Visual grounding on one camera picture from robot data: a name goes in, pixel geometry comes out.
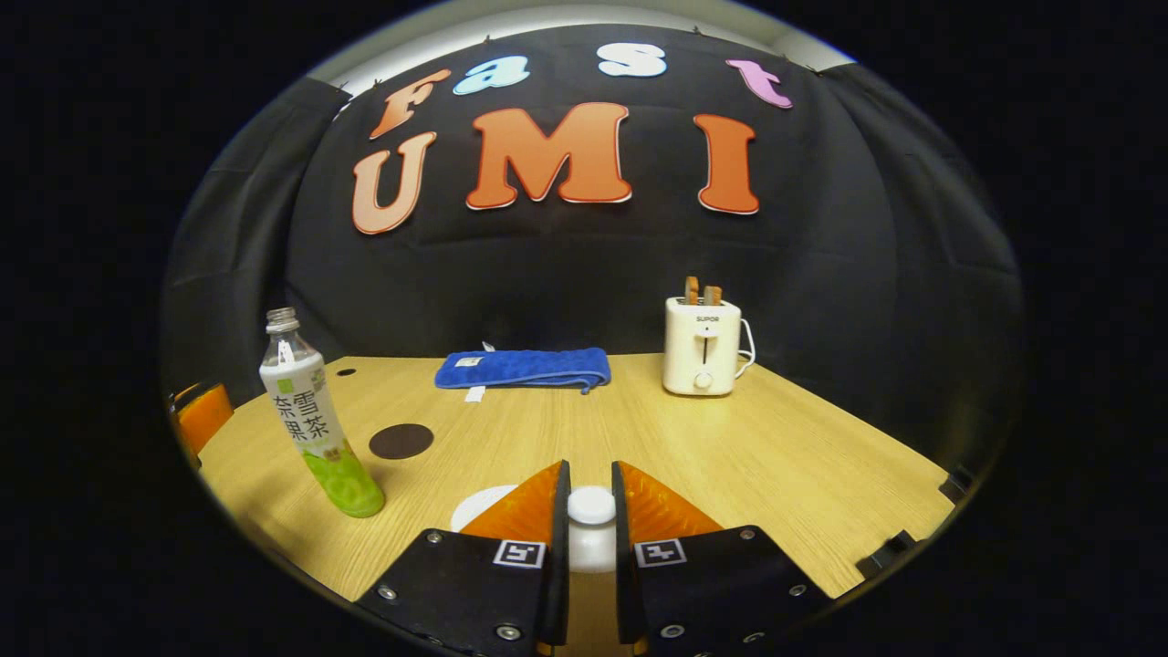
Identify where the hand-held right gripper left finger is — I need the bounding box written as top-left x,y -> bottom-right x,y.
354,460 -> 572,657

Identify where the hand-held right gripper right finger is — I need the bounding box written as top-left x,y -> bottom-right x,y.
611,461 -> 836,657

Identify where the white teacup lid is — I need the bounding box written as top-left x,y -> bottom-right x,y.
567,486 -> 619,574

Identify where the clear water bottle green label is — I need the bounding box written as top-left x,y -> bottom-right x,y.
259,308 -> 385,518

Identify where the dark round coaster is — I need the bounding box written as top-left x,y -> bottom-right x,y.
369,423 -> 435,460

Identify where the white saucer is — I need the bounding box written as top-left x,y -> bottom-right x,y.
451,485 -> 521,533

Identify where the blue folded towel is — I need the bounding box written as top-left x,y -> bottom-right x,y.
434,343 -> 612,402

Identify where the cream toaster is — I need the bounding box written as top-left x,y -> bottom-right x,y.
662,297 -> 742,397

